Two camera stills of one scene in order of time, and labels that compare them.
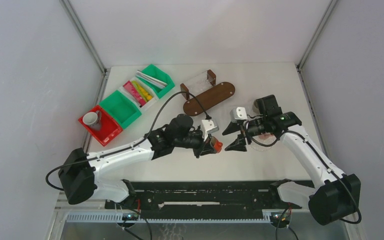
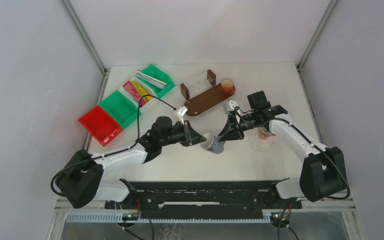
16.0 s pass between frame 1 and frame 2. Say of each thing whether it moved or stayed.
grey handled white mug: moved
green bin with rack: stayed
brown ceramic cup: moved
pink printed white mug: stayed
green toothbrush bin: stayed
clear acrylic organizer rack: stayed
